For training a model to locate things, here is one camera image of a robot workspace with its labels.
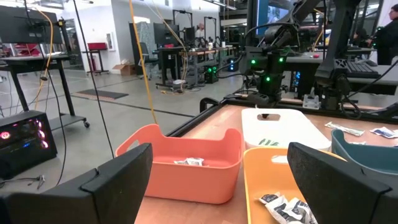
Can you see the large blue screen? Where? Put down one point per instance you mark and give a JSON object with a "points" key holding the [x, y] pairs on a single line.
{"points": [[273, 14]]}

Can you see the black rolling desk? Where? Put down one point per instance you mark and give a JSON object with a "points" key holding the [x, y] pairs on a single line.
{"points": [[37, 59]]}

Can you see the blue-print white square packet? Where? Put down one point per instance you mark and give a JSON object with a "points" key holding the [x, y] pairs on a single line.
{"points": [[384, 132]]}

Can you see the yellow plastic bin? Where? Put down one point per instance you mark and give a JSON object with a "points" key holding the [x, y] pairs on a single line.
{"points": [[264, 174]]}

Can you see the red cart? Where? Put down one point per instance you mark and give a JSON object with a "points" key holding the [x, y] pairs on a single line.
{"points": [[98, 46]]}

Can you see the black-print white square packet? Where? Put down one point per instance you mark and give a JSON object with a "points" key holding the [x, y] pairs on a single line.
{"points": [[281, 210], [303, 213], [268, 198]]}

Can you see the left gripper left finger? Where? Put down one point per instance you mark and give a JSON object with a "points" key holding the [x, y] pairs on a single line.
{"points": [[93, 199]]}

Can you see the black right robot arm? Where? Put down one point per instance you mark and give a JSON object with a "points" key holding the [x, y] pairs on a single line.
{"points": [[339, 46]]}

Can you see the green-striped white long packet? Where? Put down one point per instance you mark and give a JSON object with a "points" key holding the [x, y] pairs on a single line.
{"points": [[268, 142], [344, 128]]}

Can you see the person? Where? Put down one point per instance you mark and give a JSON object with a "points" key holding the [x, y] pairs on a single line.
{"points": [[200, 31], [387, 37]]}

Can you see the black computer keyboard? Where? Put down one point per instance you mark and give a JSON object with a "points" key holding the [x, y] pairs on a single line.
{"points": [[362, 70]]}

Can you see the cardboard box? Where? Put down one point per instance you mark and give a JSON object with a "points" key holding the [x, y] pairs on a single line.
{"points": [[124, 70]]}

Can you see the black monitor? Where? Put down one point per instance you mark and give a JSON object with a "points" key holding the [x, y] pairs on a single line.
{"points": [[28, 25]]}

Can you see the grey desk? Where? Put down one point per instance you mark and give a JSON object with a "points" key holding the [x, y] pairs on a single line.
{"points": [[385, 81], [298, 60]]}

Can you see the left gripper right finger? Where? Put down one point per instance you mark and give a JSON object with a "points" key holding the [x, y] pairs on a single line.
{"points": [[342, 199]]}

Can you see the orange plastic bin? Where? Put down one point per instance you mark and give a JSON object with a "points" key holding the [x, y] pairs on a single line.
{"points": [[186, 183]]}

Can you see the teal plastic bin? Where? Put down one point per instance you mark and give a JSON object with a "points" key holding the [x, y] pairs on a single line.
{"points": [[373, 155]]}

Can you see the white plastic bin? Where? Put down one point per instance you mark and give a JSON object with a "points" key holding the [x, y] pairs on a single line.
{"points": [[295, 130]]}

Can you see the wooden desk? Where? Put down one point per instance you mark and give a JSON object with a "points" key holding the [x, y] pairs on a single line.
{"points": [[199, 53]]}

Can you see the black floor mat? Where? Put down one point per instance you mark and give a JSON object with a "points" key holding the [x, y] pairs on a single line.
{"points": [[102, 94]]}

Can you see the black PC tower RGB fans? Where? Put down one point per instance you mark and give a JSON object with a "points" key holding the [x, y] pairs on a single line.
{"points": [[25, 146], [211, 74]]}

